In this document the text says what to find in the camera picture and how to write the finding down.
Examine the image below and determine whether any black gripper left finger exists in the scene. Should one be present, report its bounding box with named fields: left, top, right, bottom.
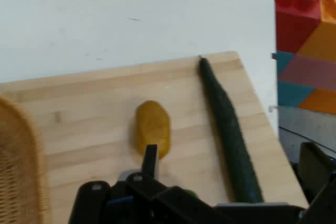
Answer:
left=69, top=144, right=216, bottom=224

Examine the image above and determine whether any red foam block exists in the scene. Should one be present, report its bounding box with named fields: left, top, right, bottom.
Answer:
left=272, top=0, right=324, bottom=55

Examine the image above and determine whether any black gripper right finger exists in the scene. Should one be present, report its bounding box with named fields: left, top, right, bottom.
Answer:
left=298, top=142, right=336, bottom=224

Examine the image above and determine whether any wooden cutting board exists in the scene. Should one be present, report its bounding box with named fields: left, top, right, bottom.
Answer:
left=0, top=50, right=309, bottom=224

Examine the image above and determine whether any multicolour foam floor mat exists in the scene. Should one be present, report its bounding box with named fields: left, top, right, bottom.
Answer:
left=277, top=50, right=336, bottom=116

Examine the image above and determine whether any dark green cucumber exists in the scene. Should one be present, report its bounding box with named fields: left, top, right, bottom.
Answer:
left=198, top=55, right=265, bottom=204

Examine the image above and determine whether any yellow-brown potato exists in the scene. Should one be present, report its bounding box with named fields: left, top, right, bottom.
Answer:
left=134, top=100, right=172, bottom=161

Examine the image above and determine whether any wicker basket with handles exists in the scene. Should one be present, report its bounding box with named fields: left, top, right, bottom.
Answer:
left=0, top=92, right=51, bottom=224

